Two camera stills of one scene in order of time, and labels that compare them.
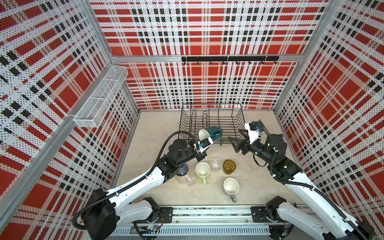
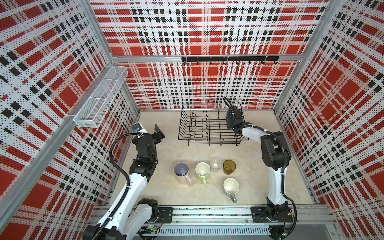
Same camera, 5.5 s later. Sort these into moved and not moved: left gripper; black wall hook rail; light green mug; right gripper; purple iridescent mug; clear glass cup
Moved: left gripper; right gripper
Not moved: clear glass cup; purple iridescent mug; light green mug; black wall hook rail
